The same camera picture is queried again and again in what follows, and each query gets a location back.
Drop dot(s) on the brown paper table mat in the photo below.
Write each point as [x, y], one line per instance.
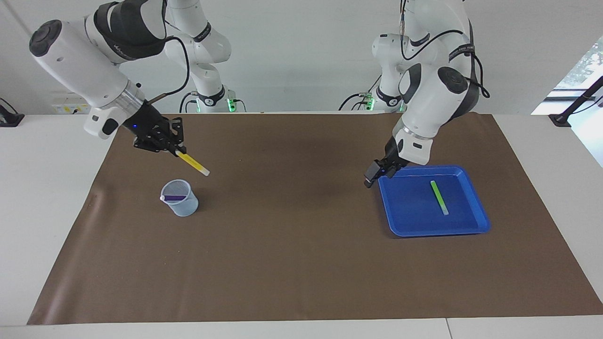
[301, 263]

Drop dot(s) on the white wall socket box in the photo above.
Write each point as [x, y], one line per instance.
[66, 109]

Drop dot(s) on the black clamp stand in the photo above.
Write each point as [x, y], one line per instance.
[560, 120]

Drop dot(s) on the window with greenery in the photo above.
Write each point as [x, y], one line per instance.
[589, 61]

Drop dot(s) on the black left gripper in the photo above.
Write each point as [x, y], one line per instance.
[393, 165]

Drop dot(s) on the black table mount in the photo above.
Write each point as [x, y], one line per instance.
[9, 120]

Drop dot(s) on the green marker pen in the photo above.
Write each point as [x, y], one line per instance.
[439, 197]

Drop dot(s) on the purple marker pen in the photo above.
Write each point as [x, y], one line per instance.
[176, 197]

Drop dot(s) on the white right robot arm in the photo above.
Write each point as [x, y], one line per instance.
[80, 66]

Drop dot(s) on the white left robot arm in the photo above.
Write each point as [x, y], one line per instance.
[433, 99]

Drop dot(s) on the translucent plastic cup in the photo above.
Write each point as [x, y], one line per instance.
[183, 209]

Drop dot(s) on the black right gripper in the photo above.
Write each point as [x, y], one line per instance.
[148, 127]

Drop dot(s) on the yellow marker pen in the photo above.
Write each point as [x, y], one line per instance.
[193, 162]

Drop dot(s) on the blue plastic tray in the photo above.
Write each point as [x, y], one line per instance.
[461, 221]

